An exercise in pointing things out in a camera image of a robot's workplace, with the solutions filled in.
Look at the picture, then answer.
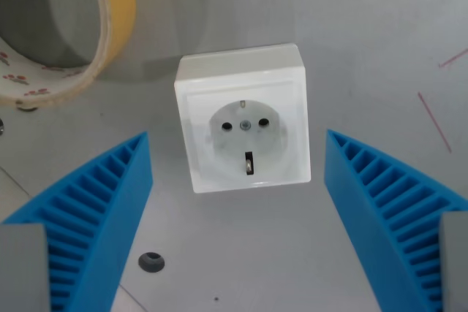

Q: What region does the white wall socket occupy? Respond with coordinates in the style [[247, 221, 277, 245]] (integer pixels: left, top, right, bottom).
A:
[[174, 42, 312, 194]]

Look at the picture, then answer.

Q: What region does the yellow adhesive tape roll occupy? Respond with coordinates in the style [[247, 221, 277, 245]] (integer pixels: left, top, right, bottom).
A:
[[0, 0, 137, 110]]

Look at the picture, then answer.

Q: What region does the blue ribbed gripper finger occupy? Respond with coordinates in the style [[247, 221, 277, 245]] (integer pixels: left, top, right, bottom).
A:
[[0, 131, 154, 312], [323, 129, 468, 312]]

